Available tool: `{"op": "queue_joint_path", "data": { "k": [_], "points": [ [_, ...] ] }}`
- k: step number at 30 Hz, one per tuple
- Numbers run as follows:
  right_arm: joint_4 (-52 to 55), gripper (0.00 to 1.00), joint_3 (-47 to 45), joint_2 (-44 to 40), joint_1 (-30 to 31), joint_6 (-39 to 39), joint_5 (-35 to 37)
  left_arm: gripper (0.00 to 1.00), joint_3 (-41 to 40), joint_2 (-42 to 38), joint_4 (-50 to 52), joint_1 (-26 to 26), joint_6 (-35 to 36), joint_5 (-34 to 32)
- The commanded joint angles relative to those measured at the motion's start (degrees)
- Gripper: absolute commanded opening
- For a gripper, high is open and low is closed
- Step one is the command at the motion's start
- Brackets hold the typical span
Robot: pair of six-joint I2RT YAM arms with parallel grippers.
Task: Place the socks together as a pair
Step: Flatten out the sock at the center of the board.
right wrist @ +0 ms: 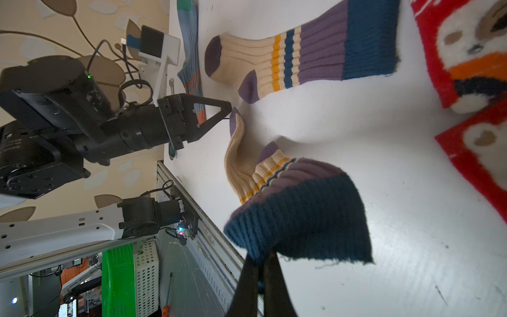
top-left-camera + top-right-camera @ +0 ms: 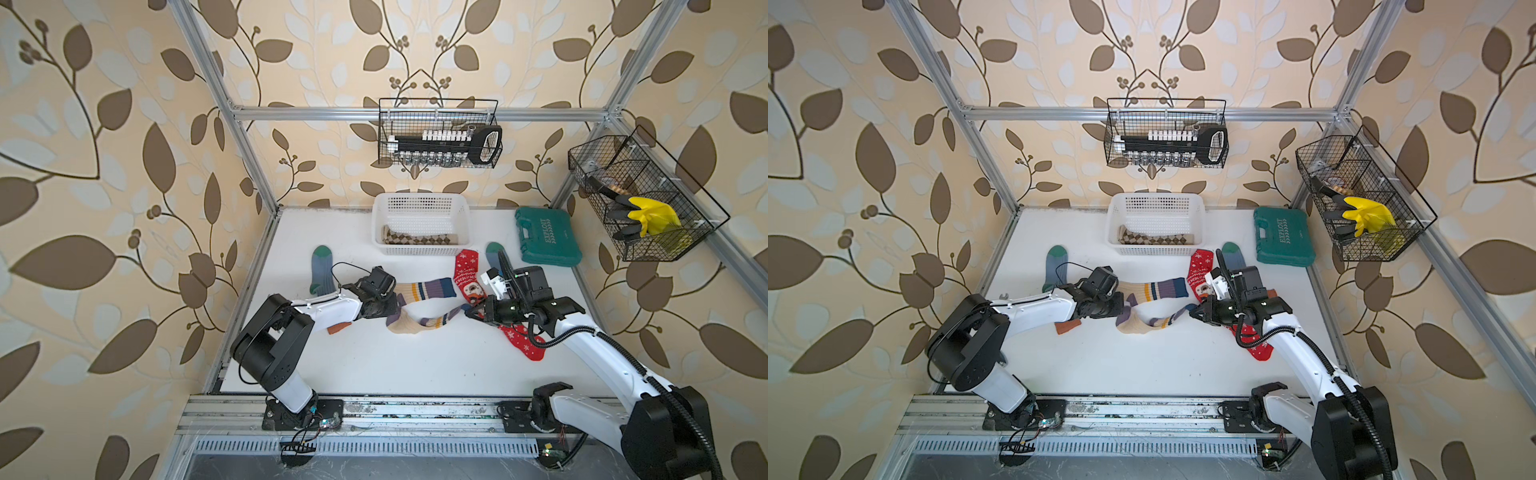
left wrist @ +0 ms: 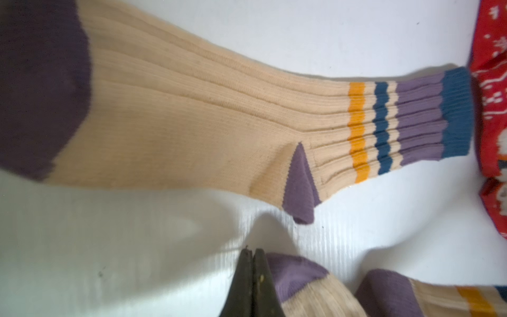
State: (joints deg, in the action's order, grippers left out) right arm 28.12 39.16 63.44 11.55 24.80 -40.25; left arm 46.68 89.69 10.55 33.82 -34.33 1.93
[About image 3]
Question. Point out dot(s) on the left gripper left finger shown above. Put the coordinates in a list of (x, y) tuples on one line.
[(239, 300)]

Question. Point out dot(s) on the beige purple striped sock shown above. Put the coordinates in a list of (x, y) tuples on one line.
[(305, 288), (103, 95)]

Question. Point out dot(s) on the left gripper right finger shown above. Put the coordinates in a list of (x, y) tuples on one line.
[(265, 302)]

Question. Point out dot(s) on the red bear sock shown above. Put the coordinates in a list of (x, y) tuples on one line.
[(488, 67), (493, 196)]

